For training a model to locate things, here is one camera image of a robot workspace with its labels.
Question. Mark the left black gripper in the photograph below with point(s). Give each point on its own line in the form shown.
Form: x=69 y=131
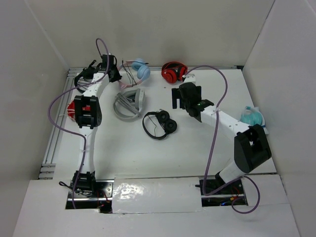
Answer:
x=117 y=76

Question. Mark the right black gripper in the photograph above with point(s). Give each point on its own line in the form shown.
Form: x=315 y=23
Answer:
x=177 y=94

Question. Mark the pink blue cat-ear headphones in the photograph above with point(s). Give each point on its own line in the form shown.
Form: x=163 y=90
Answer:
x=140 y=66

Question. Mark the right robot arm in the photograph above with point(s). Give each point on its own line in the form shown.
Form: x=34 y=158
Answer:
x=251 y=147

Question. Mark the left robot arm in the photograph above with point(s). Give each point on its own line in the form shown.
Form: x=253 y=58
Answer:
x=91 y=82

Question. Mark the red headphones at back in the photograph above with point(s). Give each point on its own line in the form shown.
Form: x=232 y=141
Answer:
x=174 y=71

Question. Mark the red headphones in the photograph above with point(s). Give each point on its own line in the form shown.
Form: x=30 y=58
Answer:
x=71 y=110
x=174 y=71

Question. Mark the grey white headphones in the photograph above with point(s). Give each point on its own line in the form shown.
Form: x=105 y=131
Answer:
x=133 y=101

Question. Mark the black headphones at corner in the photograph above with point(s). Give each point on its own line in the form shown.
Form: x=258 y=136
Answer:
x=85 y=77

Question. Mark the small black headphones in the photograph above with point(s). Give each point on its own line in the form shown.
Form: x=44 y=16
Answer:
x=167 y=124

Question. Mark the red headphones at left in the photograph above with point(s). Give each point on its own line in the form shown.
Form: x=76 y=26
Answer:
x=71 y=110

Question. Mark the teal headphones in bag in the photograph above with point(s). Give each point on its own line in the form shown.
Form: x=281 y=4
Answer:
x=253 y=116

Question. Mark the white foil-covered panel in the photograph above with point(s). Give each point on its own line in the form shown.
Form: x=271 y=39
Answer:
x=156 y=195

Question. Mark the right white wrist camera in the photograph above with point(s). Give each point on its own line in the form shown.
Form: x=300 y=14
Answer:
x=189 y=78

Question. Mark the aluminium frame rail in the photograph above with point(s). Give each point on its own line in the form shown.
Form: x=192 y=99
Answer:
x=124 y=150

